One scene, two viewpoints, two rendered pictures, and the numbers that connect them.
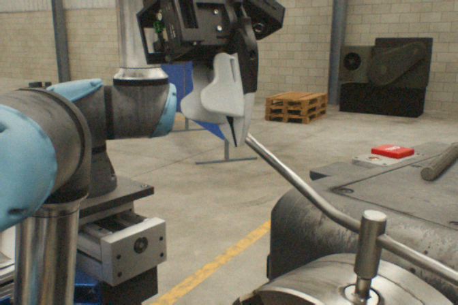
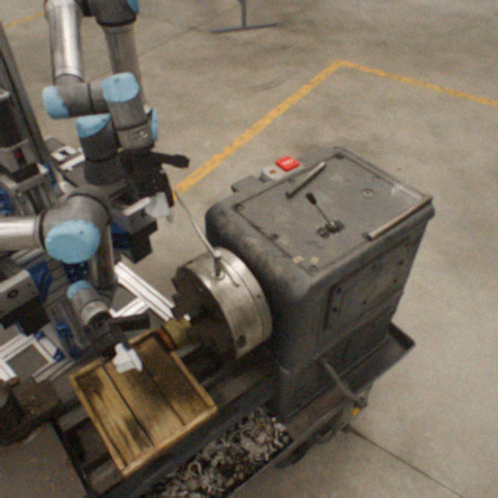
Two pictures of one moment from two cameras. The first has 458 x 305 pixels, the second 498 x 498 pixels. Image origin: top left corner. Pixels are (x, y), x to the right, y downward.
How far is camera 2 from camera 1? 87 cm
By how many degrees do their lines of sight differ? 31
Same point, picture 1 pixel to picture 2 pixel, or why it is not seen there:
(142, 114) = not seen: hidden behind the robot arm
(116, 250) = (130, 218)
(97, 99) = (108, 128)
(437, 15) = not seen: outside the picture
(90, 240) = (116, 210)
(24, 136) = (88, 232)
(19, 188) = (90, 249)
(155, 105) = not seen: hidden behind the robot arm
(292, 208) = (212, 216)
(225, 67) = (160, 198)
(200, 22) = (148, 188)
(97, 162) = (113, 163)
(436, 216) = (269, 231)
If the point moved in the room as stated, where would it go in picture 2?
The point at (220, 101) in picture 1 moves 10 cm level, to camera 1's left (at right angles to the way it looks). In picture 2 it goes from (159, 212) to (119, 212)
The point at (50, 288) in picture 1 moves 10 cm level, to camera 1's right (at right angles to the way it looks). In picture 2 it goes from (102, 256) to (136, 256)
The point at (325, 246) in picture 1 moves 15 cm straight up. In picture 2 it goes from (224, 238) to (221, 199)
